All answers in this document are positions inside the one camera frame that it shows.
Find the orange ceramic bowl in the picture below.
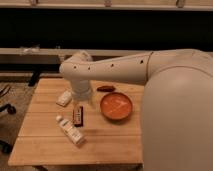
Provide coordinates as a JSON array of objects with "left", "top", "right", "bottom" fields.
[{"left": 100, "top": 92, "right": 133, "bottom": 121}]

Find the wooden table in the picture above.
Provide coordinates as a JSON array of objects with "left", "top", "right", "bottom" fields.
[{"left": 8, "top": 78, "right": 143, "bottom": 166}]

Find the white lotion tube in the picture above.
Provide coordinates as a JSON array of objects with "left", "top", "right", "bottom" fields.
[{"left": 56, "top": 115, "right": 84, "bottom": 145}]

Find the small white packet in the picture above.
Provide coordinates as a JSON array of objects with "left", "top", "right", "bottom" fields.
[{"left": 56, "top": 91, "right": 72, "bottom": 107}]

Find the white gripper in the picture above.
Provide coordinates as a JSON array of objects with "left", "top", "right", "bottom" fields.
[{"left": 70, "top": 80, "right": 92, "bottom": 101}]

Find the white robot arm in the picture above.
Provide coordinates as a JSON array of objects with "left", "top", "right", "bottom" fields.
[{"left": 60, "top": 49, "right": 213, "bottom": 171}]

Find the black office chair base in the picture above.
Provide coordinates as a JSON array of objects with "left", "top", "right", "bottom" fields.
[{"left": 0, "top": 85, "right": 16, "bottom": 154}]

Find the brown chocolate bar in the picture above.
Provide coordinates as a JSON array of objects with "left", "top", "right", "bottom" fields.
[{"left": 73, "top": 106, "right": 83, "bottom": 127}]

